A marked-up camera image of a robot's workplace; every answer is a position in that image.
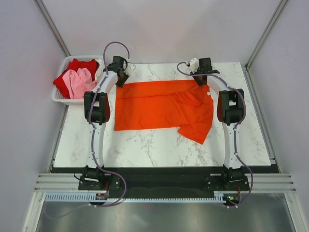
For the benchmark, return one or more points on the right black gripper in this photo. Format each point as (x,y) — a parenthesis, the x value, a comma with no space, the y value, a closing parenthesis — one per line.
(199,83)

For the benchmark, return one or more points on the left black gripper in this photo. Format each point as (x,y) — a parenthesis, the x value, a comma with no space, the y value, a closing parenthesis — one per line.
(126,76)

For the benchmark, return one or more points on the orange t shirt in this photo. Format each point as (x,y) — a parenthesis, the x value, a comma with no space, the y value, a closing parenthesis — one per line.
(181,104)

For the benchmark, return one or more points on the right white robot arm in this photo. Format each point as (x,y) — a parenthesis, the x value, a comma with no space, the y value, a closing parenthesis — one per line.
(231,111)

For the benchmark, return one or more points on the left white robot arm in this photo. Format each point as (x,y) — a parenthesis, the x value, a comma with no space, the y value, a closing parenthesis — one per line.
(97,113)

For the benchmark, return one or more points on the pink t shirt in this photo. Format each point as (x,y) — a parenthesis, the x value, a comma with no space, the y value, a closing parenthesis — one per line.
(78,82)

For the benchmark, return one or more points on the red t shirt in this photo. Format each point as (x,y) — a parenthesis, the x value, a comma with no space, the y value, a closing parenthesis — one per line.
(92,66)

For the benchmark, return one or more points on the white plastic laundry basket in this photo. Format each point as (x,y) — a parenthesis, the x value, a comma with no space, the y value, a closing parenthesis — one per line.
(57,96)

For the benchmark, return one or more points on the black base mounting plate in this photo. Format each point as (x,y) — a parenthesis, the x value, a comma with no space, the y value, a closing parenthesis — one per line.
(167,182)

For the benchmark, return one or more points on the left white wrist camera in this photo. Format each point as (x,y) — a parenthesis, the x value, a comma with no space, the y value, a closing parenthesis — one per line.
(130,68)

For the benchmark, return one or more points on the white slotted cable duct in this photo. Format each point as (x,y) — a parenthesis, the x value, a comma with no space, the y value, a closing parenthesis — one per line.
(95,197)

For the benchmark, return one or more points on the aluminium frame rail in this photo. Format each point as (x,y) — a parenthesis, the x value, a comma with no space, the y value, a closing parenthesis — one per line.
(262,183)

